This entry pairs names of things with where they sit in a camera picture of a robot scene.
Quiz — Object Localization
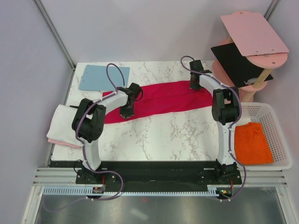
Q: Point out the magenta t shirt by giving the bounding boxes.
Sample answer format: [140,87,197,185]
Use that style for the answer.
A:
[105,81,212,124]

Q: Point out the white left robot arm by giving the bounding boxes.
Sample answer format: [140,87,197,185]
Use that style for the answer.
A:
[71,83,143,183]

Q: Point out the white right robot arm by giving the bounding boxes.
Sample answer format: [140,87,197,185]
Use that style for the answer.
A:
[190,72,242,184]

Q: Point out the light blue mat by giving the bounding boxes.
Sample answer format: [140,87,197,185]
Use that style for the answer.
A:
[78,65,130,91]

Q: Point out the black board on shelf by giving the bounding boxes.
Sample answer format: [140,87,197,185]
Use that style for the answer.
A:
[211,43,264,88]

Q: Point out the pink folded t shirt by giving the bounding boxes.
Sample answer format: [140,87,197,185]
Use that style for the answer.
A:
[48,139,81,148]

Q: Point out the white folded t shirt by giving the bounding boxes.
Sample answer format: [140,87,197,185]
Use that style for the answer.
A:
[46,105,83,147]

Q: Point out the white plastic basket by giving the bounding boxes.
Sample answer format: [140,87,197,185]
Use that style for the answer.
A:
[236,102,292,171]

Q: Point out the pink tiered shelf stand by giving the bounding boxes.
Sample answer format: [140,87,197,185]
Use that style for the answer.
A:
[212,11,289,102]

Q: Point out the orange t shirt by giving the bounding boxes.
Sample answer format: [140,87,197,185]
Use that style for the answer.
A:
[235,122,274,165]

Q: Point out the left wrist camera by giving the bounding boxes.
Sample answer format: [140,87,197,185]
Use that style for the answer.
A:
[128,83,143,100]

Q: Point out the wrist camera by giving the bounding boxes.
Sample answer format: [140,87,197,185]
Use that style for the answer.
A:
[128,83,143,100]
[189,60,204,72]

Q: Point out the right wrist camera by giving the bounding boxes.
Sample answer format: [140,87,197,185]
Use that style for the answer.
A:
[189,60,204,72]

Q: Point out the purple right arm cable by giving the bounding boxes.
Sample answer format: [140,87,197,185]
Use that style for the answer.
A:
[180,55,248,203]

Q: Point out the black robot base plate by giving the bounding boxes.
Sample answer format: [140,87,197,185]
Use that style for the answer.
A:
[76,160,242,189]

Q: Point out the white slotted cable duct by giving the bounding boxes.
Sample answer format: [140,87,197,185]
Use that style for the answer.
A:
[43,186,226,196]

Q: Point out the aluminium frame rails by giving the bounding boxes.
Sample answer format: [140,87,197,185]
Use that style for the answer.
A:
[33,168,77,186]

